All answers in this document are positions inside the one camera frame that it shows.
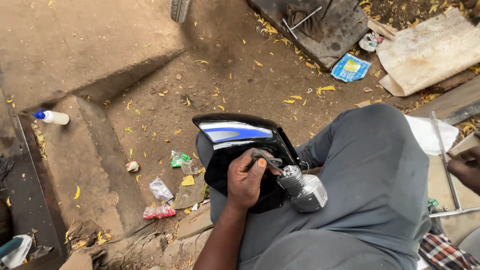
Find plaid cloth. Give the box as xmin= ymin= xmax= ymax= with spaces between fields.
xmin=419 ymin=233 xmax=480 ymax=270

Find flat grey stone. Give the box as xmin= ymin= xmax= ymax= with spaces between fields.
xmin=173 ymin=174 xmax=206 ymax=210

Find clear plastic cup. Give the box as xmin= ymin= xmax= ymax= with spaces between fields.
xmin=181 ymin=159 xmax=199 ymax=176

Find person's grey trousers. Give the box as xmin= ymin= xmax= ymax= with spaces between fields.
xmin=195 ymin=104 xmax=432 ymax=270

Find black cable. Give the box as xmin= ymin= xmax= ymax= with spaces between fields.
xmin=250 ymin=149 xmax=284 ymax=171

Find brown brick slab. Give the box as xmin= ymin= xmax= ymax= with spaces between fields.
xmin=176 ymin=202 xmax=215 ymax=241

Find black rubber tyre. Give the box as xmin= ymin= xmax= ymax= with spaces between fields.
xmin=169 ymin=0 xmax=191 ymax=24

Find crumpled white wrapper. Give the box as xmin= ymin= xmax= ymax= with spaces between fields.
xmin=358 ymin=31 xmax=384 ymax=53

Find white cloth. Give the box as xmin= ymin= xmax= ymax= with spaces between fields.
xmin=0 ymin=234 xmax=33 ymax=269

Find small wood block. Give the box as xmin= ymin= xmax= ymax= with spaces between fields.
xmin=448 ymin=130 xmax=480 ymax=157

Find chrome metal frame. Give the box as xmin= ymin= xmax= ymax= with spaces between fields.
xmin=428 ymin=111 xmax=480 ymax=219

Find white plastic bag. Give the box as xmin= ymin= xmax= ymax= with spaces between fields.
xmin=404 ymin=114 xmax=460 ymax=157

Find dark metal plate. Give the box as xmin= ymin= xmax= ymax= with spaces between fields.
xmin=247 ymin=0 xmax=370 ymax=71

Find dark brown rag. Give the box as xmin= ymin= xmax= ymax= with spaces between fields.
xmin=286 ymin=4 xmax=325 ymax=43

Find dark metal tray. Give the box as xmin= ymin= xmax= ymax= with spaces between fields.
xmin=0 ymin=112 xmax=69 ymax=270

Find wooden plank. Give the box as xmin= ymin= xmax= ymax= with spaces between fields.
xmin=409 ymin=74 xmax=480 ymax=125

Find person's left hand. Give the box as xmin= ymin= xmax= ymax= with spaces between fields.
xmin=227 ymin=148 xmax=282 ymax=211

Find silver turn signal lamp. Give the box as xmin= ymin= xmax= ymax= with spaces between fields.
xmin=277 ymin=165 xmax=328 ymax=213

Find clear plastic bag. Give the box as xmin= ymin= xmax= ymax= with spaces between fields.
xmin=149 ymin=176 xmax=174 ymax=203

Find blue plastic packet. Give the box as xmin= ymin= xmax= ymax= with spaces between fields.
xmin=330 ymin=52 xmax=372 ymax=83

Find worn white sheet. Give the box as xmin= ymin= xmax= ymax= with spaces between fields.
xmin=376 ymin=8 xmax=480 ymax=97

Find metal T-handle wrench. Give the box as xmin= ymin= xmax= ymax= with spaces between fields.
xmin=281 ymin=6 xmax=323 ymax=40

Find red and white packet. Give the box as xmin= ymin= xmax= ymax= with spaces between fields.
xmin=142 ymin=204 xmax=177 ymax=220

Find person's right hand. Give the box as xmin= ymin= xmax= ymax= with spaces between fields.
xmin=447 ymin=146 xmax=480 ymax=196

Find green wrapper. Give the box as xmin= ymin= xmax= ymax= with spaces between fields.
xmin=170 ymin=150 xmax=191 ymax=168

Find teal handle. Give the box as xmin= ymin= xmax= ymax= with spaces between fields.
xmin=0 ymin=236 xmax=23 ymax=260

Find black blue-striped motorcycle panel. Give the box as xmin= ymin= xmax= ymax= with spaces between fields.
xmin=192 ymin=113 xmax=302 ymax=214

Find white bottle with blue cap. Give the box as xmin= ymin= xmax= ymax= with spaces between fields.
xmin=32 ymin=108 xmax=71 ymax=125

